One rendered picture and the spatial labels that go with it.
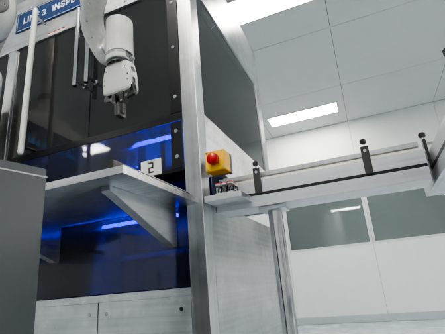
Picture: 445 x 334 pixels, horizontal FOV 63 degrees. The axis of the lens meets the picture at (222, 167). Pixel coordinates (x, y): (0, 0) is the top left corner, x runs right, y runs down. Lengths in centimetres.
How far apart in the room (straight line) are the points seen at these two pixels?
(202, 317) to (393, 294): 465
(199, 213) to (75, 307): 56
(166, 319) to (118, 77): 75
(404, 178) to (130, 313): 95
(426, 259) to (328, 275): 131
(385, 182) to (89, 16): 104
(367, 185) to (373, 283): 451
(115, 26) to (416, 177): 101
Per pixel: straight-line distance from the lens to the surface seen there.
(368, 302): 567
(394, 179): 120
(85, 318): 142
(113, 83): 114
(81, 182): 94
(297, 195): 121
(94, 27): 131
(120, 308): 132
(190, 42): 147
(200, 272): 117
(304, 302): 576
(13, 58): 215
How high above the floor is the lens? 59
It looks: 19 degrees up
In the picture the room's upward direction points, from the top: 5 degrees counter-clockwise
